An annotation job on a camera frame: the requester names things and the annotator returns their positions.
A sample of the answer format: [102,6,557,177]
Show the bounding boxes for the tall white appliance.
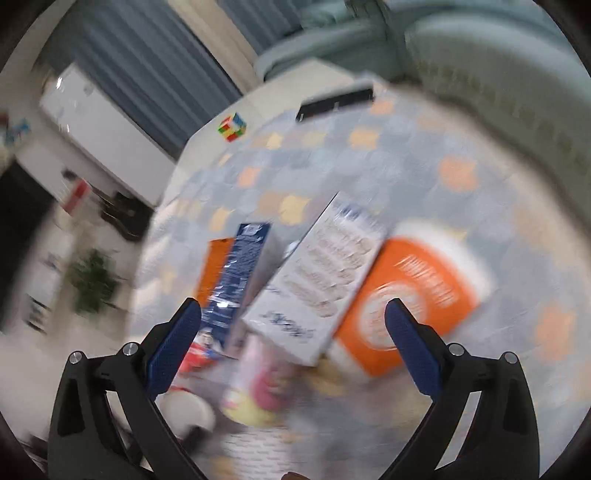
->
[39,62,178,206]

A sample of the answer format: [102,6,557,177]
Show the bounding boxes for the black television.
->
[0,161,54,333]

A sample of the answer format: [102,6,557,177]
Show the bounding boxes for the blue picture frame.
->
[2,117,31,146]

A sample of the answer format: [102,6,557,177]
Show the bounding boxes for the black bag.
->
[99,191,153,241]

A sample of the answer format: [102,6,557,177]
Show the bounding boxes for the white paper cup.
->
[154,388,218,439]

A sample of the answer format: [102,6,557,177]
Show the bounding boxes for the multicoloured puzzle cube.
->
[218,112,247,143]

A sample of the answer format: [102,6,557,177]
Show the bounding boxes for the green potted plant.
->
[65,249,123,315]

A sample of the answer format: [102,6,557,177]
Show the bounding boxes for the black smartphone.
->
[295,85,376,123]

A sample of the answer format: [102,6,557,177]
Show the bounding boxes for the orange box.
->
[196,237,236,305]

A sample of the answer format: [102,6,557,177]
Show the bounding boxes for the teal sofa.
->
[254,0,591,185]

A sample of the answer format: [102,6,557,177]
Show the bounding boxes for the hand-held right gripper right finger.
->
[376,298,541,480]

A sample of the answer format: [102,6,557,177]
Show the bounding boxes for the beige curtain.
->
[168,0,259,95]

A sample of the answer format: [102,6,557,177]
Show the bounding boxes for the white cracker box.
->
[242,191,389,367]

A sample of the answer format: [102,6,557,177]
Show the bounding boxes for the grey orange patterned tablecloth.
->
[124,78,591,480]

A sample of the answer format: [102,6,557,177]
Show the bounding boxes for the blue curtain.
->
[217,0,289,31]
[46,0,241,158]

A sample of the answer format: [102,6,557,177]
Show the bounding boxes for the white shelf unit red panel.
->
[14,152,100,324]

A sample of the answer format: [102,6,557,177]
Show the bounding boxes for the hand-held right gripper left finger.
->
[48,298,208,480]

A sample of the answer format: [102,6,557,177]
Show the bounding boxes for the blue snack box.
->
[178,222,273,374]

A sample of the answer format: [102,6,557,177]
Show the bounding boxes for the orange white instant noodle cup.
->
[332,219,492,379]

